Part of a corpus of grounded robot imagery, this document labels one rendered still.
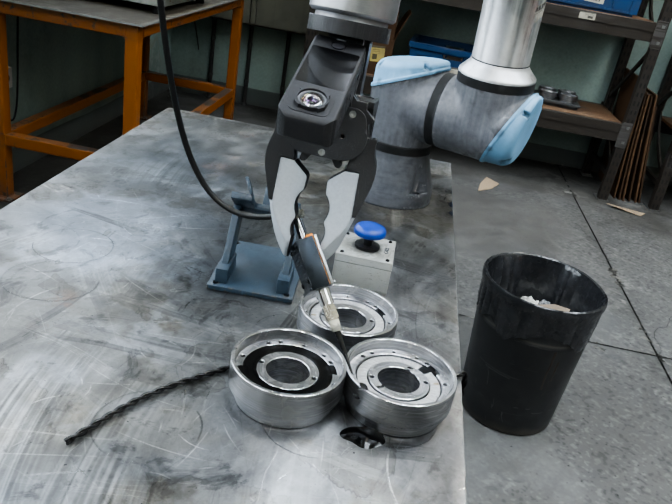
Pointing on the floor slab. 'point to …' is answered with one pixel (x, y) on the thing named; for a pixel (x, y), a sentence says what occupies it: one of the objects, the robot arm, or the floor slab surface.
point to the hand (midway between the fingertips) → (304, 247)
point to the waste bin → (527, 339)
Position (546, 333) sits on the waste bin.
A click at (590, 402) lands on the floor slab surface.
